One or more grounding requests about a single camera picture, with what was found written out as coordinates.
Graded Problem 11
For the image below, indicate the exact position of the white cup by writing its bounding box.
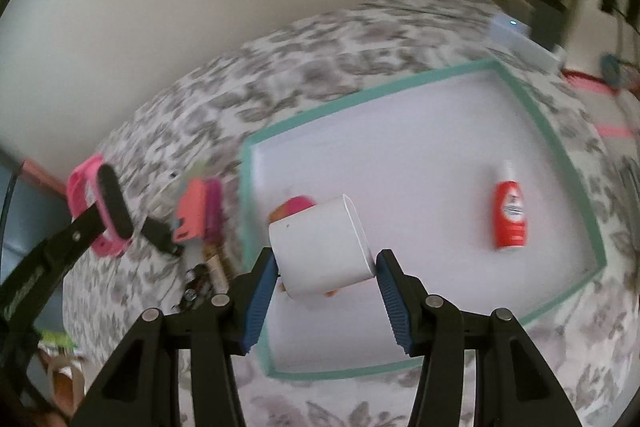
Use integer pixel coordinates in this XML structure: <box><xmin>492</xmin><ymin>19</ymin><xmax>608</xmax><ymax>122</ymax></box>
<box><xmin>268</xmin><ymin>194</ymin><xmax>375</xmax><ymax>299</ymax></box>

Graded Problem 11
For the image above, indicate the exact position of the floral grey white blanket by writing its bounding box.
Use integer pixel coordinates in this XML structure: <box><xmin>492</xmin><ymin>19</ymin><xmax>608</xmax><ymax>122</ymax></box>
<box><xmin>63</xmin><ymin>0</ymin><xmax>639</xmax><ymax>426</ymax></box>

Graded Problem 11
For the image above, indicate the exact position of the black power adapter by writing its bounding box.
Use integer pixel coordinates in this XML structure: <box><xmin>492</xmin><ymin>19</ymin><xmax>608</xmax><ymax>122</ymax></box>
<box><xmin>140</xmin><ymin>216</ymin><xmax>183</xmax><ymax>258</ymax></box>

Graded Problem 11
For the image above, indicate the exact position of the green foam piece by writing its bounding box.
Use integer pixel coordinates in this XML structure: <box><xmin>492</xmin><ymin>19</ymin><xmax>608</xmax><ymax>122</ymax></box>
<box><xmin>186</xmin><ymin>160</ymin><xmax>207</xmax><ymax>181</ymax></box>

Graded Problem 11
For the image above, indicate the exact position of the teal rimmed white tray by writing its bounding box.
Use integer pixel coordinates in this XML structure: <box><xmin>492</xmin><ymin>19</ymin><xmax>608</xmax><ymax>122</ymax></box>
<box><xmin>238</xmin><ymin>57</ymin><xmax>609</xmax><ymax>382</ymax></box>

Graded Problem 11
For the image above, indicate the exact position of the pink wristband watch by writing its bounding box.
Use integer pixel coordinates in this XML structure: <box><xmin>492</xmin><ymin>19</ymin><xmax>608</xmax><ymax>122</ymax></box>
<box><xmin>66</xmin><ymin>154</ymin><xmax>134</xmax><ymax>257</ymax></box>

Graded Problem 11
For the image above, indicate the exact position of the magenta comb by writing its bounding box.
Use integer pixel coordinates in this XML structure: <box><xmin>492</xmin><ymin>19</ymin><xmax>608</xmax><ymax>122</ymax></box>
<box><xmin>204</xmin><ymin>178</ymin><xmax>224</xmax><ymax>244</ymax></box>

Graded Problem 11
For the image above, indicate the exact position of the gold white lighter stick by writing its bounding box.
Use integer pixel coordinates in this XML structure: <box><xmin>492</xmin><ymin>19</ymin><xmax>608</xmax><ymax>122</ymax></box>
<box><xmin>203</xmin><ymin>243</ymin><xmax>234</xmax><ymax>294</ymax></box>

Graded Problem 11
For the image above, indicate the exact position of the black toy car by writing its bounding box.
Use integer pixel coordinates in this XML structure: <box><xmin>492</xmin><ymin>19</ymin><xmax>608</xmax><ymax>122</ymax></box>
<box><xmin>174</xmin><ymin>263</ymin><xmax>219</xmax><ymax>312</ymax></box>

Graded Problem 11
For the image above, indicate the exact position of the red white glue bottle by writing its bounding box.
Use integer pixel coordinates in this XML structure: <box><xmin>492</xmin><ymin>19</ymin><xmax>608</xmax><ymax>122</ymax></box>
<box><xmin>492</xmin><ymin>160</ymin><xmax>527</xmax><ymax>251</ymax></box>

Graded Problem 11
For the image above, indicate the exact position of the white router box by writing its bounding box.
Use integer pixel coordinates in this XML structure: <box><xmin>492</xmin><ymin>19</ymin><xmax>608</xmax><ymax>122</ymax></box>
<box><xmin>488</xmin><ymin>12</ymin><xmax>566</xmax><ymax>74</ymax></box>

